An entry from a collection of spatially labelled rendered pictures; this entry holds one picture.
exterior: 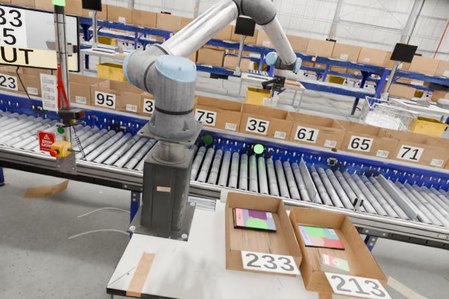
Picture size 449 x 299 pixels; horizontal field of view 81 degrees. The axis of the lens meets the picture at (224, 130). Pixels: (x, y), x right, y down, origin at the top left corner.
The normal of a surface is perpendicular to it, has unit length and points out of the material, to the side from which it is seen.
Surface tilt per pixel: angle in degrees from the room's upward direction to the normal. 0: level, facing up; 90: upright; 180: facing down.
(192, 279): 0
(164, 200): 90
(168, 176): 90
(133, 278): 0
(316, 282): 90
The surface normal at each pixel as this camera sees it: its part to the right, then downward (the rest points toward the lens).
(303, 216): -0.02, 0.34
